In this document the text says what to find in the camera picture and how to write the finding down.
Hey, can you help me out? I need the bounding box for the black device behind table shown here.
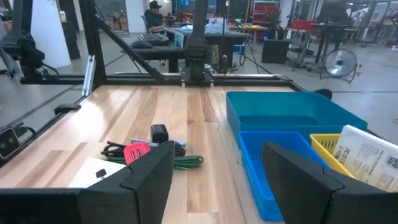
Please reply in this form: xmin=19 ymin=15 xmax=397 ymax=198
xmin=313 ymin=88 xmax=333 ymax=100

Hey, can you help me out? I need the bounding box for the large teal plastic bin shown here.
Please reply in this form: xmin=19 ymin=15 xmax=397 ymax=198
xmin=226 ymin=91 xmax=368 ymax=147

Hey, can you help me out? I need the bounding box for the white pillar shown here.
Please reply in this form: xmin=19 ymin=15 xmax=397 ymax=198
xmin=30 ymin=0 xmax=72 ymax=68

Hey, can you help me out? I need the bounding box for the white box with black print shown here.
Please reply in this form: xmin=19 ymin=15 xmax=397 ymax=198
xmin=68 ymin=157 xmax=127 ymax=189

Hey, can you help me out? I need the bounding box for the black charger adapter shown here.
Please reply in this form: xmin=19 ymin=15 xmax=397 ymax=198
xmin=150 ymin=124 xmax=169 ymax=144

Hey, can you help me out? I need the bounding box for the black table edge clamp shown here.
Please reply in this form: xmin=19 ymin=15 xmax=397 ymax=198
xmin=54 ymin=103 xmax=82 ymax=116

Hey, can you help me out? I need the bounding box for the coiled green cable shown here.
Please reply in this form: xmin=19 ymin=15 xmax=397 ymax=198
xmin=107 ymin=154 xmax=205 ymax=171

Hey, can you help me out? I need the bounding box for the black desk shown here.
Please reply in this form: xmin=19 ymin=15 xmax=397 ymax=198
xmin=130 ymin=29 xmax=252 ymax=74

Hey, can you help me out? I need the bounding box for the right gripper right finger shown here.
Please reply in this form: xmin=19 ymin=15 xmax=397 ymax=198
xmin=262 ymin=142 xmax=398 ymax=224

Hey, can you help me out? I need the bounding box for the black table-level camera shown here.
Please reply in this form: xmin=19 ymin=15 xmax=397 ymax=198
xmin=0 ymin=127 xmax=22 ymax=160

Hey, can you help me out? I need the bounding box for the white box on desk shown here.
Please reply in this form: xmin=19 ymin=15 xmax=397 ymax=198
xmin=205 ymin=17 xmax=229 ymax=34

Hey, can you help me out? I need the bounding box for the silver frame bracket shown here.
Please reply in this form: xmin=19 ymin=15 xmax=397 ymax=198
xmin=81 ymin=55 xmax=96 ymax=96

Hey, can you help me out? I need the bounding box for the black cable with red tie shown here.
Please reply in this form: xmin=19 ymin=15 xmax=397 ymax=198
xmin=101 ymin=141 xmax=128 ymax=158

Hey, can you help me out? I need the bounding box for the black aluminium frame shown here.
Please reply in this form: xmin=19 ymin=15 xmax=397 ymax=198
xmin=0 ymin=0 xmax=307 ymax=166

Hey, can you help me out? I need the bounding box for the black mounted device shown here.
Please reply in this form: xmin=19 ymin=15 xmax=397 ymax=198
xmin=0 ymin=30 xmax=46 ymax=82

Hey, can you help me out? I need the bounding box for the person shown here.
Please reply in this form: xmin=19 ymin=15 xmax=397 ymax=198
xmin=144 ymin=0 xmax=169 ymax=34

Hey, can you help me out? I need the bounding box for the red shelf rack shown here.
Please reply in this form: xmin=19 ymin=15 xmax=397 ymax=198
xmin=252 ymin=0 xmax=280 ymax=25

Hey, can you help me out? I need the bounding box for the round floor fan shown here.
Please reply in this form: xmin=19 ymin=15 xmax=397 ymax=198
xmin=319 ymin=48 xmax=359 ymax=83

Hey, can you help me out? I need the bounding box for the black keyboard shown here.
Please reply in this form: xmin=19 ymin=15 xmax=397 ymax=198
xmin=138 ymin=32 xmax=170 ymax=47

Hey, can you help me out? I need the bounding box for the slim white text-printed box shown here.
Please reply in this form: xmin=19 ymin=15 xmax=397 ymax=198
xmin=332 ymin=124 xmax=398 ymax=193

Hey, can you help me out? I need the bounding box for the small yellow plastic basket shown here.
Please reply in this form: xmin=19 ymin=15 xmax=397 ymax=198
xmin=310 ymin=133 xmax=355 ymax=180

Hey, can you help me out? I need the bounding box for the black cabinet box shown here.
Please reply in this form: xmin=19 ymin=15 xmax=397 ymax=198
xmin=261 ymin=39 xmax=291 ymax=65

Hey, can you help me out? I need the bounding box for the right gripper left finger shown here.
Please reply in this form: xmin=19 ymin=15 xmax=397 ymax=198
xmin=77 ymin=141 xmax=175 ymax=224

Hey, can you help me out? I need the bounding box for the pink usb charger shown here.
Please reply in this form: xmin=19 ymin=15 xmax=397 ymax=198
xmin=123 ymin=142 xmax=151 ymax=165

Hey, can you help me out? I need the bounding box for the small blue plastic basket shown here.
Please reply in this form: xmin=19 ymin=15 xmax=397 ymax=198
xmin=238 ymin=130 xmax=330 ymax=222

